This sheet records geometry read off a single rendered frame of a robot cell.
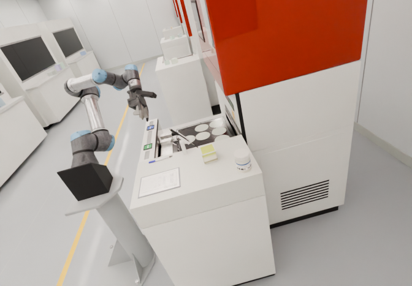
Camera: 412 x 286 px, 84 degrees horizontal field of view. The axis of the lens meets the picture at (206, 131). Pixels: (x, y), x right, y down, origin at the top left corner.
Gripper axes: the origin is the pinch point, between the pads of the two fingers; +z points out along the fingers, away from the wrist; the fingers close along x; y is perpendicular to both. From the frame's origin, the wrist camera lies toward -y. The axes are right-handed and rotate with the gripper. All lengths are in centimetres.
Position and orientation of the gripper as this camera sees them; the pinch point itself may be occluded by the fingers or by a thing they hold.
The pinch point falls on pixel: (145, 118)
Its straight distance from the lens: 137.1
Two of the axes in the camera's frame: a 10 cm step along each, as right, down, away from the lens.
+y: -9.3, 3.2, 1.8
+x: -2.4, -1.7, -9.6
